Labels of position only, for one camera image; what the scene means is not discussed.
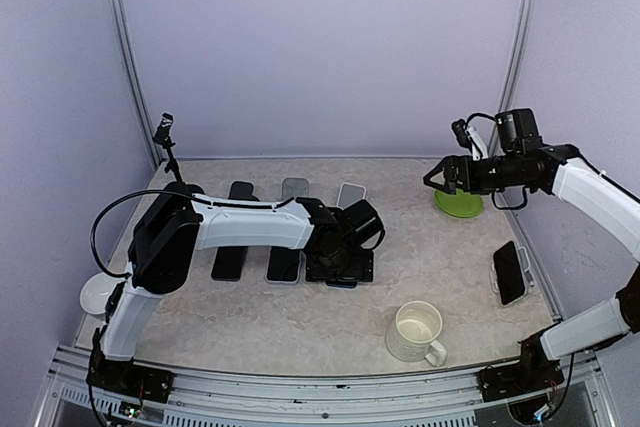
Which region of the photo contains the cream ceramic mug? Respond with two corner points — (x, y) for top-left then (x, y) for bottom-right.
(385, 301), (448, 367)

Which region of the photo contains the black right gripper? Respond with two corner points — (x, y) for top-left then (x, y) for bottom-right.
(425, 150), (530, 194)

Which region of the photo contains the left aluminium corner post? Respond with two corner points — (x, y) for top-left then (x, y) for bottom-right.
(109, 0), (162, 168)

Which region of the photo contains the round dark wooden stand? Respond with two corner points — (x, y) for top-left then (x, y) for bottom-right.
(281, 177), (310, 200)

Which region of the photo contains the black folding phone stand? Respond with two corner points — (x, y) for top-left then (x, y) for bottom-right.
(228, 181), (258, 202)

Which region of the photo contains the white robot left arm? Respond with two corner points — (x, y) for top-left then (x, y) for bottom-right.
(98, 190), (385, 392)

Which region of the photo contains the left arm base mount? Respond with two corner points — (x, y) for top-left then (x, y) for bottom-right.
(87, 360), (174, 404)

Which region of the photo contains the aluminium front rail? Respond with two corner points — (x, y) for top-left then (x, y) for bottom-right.
(27, 346), (623, 426)

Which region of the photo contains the white bowl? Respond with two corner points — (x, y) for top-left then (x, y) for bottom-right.
(79, 273), (120, 317)

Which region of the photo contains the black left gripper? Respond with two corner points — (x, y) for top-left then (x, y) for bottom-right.
(307, 247), (375, 283)

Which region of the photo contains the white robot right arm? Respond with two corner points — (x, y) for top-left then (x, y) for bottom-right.
(423, 108), (639, 391)

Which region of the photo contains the silver folding phone stand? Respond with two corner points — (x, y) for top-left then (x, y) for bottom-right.
(337, 182), (366, 209)

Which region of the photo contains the blue phone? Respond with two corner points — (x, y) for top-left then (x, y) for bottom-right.
(325, 280), (358, 289)

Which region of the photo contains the right aluminium corner post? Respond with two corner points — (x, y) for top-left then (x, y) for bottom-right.
(494, 0), (544, 116)

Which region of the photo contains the black pole phone stand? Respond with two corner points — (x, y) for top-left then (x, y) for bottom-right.
(152, 113), (204, 195)

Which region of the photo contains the green plate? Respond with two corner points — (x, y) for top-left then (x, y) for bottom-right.
(434, 189), (484, 219)

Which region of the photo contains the purple-cased phone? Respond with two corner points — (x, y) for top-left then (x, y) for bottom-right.
(265, 247), (303, 284)

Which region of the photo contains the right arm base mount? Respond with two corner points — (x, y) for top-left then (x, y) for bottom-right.
(477, 363), (564, 402)

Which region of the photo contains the aluminium corner post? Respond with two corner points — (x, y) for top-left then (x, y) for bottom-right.
(109, 0), (162, 168)
(494, 0), (544, 116)

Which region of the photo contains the clear acrylic phone stand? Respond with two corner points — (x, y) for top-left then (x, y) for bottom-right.
(489, 244), (535, 295)

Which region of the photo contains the black phone dark case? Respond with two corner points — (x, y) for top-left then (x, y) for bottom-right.
(211, 246), (248, 282)

